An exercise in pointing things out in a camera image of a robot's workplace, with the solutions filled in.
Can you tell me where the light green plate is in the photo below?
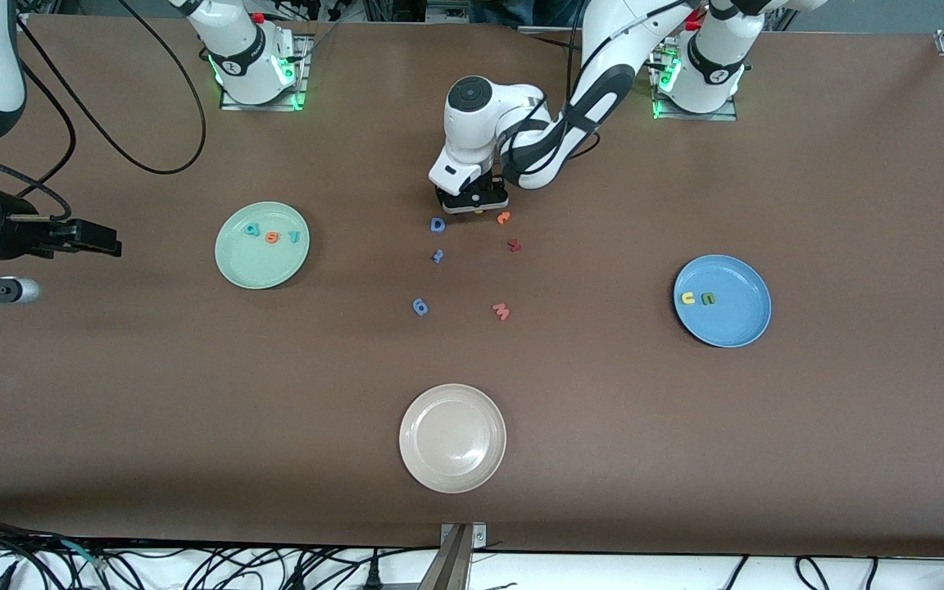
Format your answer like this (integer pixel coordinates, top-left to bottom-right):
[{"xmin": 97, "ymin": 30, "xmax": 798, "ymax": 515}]
[{"xmin": 215, "ymin": 202, "xmax": 311, "ymax": 290}]

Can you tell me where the person in dark clothes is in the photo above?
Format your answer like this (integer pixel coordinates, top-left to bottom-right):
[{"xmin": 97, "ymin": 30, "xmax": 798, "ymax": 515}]
[{"xmin": 472, "ymin": 0, "xmax": 588, "ymax": 27}]

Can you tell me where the beige plate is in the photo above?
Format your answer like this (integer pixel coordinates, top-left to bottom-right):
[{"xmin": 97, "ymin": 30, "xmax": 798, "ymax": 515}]
[{"xmin": 398, "ymin": 383, "xmax": 507, "ymax": 494}]

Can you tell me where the blue plate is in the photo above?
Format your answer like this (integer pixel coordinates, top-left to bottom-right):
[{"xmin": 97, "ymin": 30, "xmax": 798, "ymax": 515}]
[{"xmin": 673, "ymin": 254, "xmax": 773, "ymax": 349}]

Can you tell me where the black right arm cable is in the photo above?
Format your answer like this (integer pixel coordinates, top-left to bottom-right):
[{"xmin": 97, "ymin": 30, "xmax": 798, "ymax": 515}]
[{"xmin": 0, "ymin": 0, "xmax": 207, "ymax": 224}]

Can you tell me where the black base supply cable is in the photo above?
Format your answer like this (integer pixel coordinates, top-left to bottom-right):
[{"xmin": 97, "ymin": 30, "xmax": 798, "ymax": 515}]
[{"xmin": 521, "ymin": 33, "xmax": 581, "ymax": 52}]

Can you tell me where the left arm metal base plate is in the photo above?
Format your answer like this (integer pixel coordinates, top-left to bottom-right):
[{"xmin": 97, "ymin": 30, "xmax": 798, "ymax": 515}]
[{"xmin": 650, "ymin": 45, "xmax": 739, "ymax": 122}]

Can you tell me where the teal cable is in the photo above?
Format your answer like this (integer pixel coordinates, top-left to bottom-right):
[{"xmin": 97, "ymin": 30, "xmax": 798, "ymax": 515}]
[{"xmin": 58, "ymin": 537, "xmax": 108, "ymax": 571}]

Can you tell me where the aluminium camera mount profile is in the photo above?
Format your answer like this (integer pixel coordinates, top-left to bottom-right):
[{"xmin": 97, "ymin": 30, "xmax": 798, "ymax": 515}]
[{"xmin": 419, "ymin": 523, "xmax": 488, "ymax": 590}]

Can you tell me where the black looped cable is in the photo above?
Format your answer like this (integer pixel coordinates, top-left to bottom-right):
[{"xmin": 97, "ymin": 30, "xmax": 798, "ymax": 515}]
[{"xmin": 795, "ymin": 556, "xmax": 833, "ymax": 590}]

